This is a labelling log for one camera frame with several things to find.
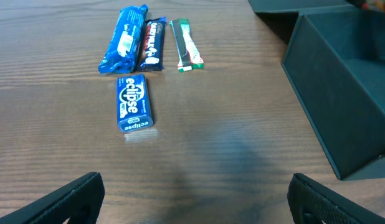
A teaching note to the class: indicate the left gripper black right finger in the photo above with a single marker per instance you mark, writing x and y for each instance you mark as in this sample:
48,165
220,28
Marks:
311,202

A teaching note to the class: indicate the black clear candy bag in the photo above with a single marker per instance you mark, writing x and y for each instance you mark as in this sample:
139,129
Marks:
374,5

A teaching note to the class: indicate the dark blue chocolate bar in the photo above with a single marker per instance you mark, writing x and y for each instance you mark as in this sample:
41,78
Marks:
151,55

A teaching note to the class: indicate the green white candy bar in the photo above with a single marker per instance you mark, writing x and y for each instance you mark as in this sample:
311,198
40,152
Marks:
189,56

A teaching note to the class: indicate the blue eclipse mint tin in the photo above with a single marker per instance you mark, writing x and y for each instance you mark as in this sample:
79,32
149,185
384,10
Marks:
133,103

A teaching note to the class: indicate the dark green box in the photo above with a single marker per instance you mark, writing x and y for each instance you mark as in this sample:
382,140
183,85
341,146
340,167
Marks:
335,63

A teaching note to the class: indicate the blue cookie packet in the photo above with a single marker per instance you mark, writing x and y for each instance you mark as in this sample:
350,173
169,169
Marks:
122,52

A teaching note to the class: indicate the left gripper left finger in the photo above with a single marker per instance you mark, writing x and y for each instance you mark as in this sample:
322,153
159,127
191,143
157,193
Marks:
79,201

